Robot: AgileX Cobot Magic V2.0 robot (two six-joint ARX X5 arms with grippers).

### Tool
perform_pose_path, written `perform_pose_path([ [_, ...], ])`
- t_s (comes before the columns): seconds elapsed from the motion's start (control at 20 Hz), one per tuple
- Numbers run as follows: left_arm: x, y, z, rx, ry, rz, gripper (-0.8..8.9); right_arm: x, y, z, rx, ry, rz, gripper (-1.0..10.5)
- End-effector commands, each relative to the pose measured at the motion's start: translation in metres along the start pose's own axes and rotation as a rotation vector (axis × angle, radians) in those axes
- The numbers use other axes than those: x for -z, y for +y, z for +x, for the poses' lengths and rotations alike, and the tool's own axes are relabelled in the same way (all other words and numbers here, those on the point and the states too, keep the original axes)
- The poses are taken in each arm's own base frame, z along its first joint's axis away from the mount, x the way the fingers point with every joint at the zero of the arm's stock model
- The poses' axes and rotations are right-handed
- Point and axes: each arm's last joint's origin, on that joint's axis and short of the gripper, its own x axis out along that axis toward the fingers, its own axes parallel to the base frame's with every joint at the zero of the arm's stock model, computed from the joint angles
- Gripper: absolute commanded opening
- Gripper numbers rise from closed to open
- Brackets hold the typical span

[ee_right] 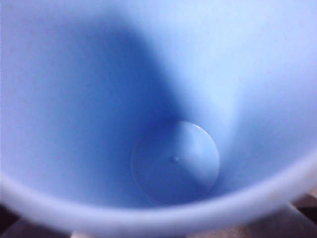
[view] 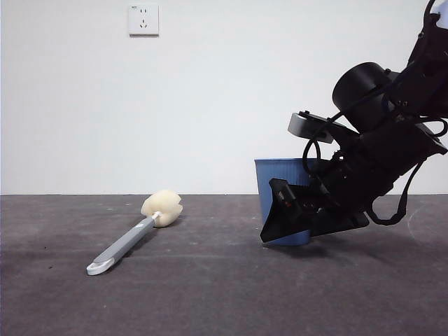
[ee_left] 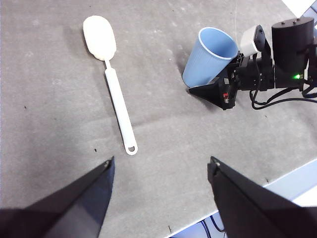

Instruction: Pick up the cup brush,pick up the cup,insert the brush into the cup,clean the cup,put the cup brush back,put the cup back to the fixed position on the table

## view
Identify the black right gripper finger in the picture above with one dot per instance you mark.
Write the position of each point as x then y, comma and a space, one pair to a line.
283, 224

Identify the blue ribbed plastic cup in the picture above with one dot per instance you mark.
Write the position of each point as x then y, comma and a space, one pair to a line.
266, 171

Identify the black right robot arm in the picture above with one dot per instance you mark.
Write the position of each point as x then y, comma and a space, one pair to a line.
360, 87

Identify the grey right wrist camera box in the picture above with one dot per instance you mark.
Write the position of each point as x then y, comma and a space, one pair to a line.
299, 126

